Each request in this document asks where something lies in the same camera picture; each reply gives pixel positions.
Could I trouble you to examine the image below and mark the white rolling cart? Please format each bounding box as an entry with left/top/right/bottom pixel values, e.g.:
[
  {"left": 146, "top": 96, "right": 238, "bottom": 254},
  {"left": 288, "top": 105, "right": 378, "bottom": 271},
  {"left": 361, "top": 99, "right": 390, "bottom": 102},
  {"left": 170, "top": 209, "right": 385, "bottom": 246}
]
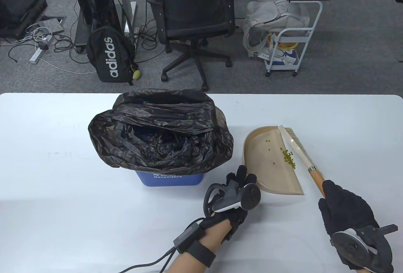
[{"left": 264, "top": 1, "right": 323, "bottom": 77}]

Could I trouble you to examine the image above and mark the person's right hand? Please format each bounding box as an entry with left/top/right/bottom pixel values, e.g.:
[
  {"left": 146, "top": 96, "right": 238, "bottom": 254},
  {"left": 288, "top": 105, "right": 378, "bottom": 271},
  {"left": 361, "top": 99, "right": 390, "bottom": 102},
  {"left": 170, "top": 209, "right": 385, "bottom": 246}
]
[{"left": 318, "top": 180, "right": 381, "bottom": 270}]

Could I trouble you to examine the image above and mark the white power strip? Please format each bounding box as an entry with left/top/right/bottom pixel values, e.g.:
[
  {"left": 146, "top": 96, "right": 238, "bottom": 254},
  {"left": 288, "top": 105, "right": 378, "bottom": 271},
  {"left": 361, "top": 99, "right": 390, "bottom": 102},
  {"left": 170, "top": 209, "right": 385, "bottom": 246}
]
[{"left": 29, "top": 48, "right": 43, "bottom": 64}]

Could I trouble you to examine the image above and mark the grey floor socket box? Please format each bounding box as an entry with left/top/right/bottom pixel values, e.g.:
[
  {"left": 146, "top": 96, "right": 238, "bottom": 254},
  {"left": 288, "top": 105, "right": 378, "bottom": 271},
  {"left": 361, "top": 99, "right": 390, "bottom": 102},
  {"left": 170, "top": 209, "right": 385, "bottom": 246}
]
[{"left": 41, "top": 15, "right": 67, "bottom": 34}]

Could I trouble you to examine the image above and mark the black computer tower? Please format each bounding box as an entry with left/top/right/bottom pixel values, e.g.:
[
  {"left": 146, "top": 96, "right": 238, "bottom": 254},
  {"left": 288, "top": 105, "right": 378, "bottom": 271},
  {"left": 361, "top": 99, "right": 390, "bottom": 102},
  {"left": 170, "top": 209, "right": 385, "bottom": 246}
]
[{"left": 67, "top": 0, "right": 123, "bottom": 54}]

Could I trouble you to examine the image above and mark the blue and white box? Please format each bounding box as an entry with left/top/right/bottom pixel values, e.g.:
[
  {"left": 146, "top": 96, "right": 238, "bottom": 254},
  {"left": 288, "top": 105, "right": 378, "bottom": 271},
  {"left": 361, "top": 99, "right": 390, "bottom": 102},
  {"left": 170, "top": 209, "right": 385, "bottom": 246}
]
[{"left": 271, "top": 48, "right": 298, "bottom": 65}]

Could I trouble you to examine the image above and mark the light grey backpack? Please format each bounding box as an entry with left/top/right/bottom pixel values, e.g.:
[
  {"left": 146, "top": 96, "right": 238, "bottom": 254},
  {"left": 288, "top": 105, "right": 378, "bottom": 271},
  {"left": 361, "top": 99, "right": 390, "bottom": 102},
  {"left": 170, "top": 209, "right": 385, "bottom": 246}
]
[{"left": 244, "top": 0, "right": 310, "bottom": 58}]

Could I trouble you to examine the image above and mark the pile of green mung beans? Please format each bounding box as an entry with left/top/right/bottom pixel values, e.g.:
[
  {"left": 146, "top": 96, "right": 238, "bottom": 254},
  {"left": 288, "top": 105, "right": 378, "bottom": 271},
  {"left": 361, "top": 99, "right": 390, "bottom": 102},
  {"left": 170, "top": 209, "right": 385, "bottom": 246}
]
[{"left": 266, "top": 139, "right": 297, "bottom": 170}]

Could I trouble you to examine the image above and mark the person's left forearm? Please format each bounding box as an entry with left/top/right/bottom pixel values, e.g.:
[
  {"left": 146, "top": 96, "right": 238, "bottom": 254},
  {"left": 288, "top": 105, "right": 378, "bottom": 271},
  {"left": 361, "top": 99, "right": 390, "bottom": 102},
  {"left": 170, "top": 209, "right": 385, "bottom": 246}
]
[{"left": 165, "top": 219, "right": 232, "bottom": 273}]

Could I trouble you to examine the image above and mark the black backpack with white print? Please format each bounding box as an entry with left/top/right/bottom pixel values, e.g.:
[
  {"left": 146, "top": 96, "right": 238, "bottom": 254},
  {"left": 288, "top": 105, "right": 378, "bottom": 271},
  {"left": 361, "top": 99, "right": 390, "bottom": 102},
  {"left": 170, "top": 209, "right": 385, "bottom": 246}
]
[{"left": 87, "top": 25, "right": 136, "bottom": 83}]

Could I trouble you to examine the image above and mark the person's left hand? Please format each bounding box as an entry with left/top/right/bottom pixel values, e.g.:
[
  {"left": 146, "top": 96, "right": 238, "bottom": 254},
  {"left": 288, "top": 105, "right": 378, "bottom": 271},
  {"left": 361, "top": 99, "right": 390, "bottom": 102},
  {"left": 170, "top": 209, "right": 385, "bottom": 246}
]
[{"left": 201, "top": 165, "right": 257, "bottom": 245}]

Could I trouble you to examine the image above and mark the black monitor stand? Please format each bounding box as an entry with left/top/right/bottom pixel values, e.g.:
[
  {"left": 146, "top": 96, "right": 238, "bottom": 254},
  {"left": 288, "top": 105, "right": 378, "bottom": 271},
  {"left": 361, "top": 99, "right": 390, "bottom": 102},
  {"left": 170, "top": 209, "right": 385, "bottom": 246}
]
[{"left": 0, "top": 0, "right": 48, "bottom": 39}]

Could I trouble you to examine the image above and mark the black plastic bin bag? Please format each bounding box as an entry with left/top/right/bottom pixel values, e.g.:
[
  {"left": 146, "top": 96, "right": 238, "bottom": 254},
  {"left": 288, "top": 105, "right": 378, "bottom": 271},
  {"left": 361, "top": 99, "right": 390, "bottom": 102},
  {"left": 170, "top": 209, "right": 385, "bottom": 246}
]
[{"left": 88, "top": 88, "right": 235, "bottom": 174}]

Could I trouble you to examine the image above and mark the beige brush with wooden handle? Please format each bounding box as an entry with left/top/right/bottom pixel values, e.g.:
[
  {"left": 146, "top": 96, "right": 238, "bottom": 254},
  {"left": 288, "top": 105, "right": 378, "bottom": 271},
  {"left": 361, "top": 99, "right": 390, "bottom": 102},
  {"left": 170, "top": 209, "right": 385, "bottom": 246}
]
[{"left": 278, "top": 124, "right": 326, "bottom": 199}]

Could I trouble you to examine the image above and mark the white table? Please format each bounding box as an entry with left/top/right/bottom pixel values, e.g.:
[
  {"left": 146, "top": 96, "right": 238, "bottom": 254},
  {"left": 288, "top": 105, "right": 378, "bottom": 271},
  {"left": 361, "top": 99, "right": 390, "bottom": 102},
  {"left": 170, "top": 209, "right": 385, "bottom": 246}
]
[{"left": 0, "top": 93, "right": 403, "bottom": 273}]

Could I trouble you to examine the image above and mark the grey metal desk leg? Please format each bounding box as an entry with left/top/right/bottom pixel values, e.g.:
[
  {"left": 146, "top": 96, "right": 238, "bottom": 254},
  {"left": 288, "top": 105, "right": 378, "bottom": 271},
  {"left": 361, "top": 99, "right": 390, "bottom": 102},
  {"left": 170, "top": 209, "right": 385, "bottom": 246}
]
[{"left": 118, "top": 0, "right": 137, "bottom": 34}]

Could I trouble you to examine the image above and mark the blue food waste bin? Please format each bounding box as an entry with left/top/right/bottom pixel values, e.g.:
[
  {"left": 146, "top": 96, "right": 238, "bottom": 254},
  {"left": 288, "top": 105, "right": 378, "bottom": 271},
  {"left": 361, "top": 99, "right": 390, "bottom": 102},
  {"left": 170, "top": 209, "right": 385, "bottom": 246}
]
[{"left": 135, "top": 170, "right": 205, "bottom": 187}]

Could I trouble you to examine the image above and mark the beige plastic dustpan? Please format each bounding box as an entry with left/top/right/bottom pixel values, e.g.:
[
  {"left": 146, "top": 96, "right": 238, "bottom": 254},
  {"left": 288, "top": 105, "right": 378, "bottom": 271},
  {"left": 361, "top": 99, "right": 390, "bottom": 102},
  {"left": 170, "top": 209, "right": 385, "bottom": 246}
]
[{"left": 242, "top": 125, "right": 304, "bottom": 196}]

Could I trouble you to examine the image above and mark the black mesh office chair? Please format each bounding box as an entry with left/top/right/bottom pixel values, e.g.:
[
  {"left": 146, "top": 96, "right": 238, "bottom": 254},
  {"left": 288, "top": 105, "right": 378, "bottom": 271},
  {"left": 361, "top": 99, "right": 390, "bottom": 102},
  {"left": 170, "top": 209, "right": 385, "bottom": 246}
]
[{"left": 143, "top": 0, "right": 239, "bottom": 91}]

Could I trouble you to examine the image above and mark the black glove cable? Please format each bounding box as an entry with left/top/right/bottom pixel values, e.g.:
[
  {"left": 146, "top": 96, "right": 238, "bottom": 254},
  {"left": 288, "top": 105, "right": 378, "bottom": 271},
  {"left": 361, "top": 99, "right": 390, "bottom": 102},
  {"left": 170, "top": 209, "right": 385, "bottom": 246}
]
[{"left": 118, "top": 246, "right": 177, "bottom": 273}]

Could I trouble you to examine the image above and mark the black wrist sensor box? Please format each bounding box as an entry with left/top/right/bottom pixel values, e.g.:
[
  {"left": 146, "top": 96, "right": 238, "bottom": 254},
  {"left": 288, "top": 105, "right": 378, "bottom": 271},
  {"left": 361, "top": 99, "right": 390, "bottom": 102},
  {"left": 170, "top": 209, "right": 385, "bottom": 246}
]
[{"left": 173, "top": 223, "right": 217, "bottom": 267}]

